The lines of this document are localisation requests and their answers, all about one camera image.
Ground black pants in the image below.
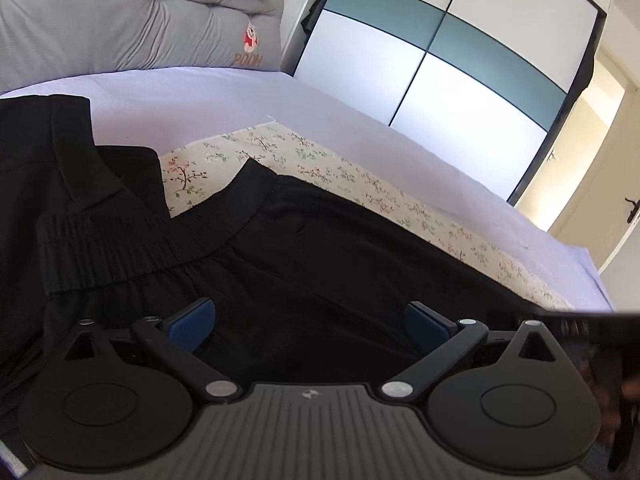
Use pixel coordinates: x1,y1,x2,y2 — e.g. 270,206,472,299
0,93,591,411

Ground floral bed mat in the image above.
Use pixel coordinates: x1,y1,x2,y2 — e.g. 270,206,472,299
160,122,574,312

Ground lavender bed sheet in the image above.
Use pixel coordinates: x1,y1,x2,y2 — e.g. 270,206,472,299
1,68,612,323

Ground white and teal wardrobe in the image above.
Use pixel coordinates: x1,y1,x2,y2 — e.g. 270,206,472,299
295,0,606,204

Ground grey padded Pooh headboard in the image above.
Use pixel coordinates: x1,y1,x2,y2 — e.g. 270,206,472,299
1,0,284,92

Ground cream door with handle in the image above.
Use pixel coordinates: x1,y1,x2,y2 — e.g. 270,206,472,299
550,50,639,272

